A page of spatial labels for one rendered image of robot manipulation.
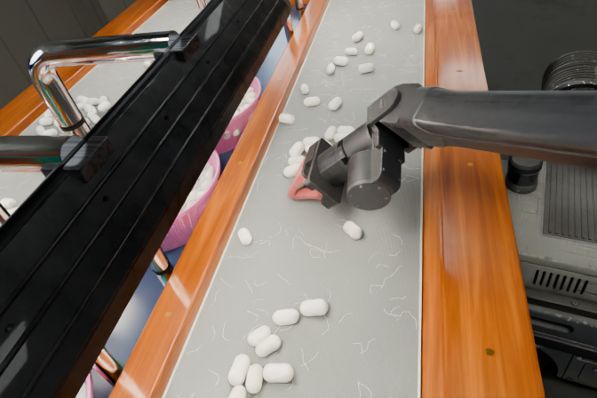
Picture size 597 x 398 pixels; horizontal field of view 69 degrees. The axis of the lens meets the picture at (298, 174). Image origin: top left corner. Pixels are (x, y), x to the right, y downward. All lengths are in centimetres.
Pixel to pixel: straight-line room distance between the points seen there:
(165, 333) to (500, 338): 41
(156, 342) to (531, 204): 84
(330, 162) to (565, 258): 57
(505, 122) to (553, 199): 71
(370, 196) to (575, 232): 60
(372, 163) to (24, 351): 43
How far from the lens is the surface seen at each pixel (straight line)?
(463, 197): 69
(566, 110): 41
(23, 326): 26
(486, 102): 47
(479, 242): 64
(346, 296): 61
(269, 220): 72
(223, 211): 73
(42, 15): 250
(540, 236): 105
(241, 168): 80
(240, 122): 96
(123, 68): 143
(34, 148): 31
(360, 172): 56
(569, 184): 118
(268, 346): 57
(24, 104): 139
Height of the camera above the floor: 125
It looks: 40 degrees down
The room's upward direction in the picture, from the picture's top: 13 degrees counter-clockwise
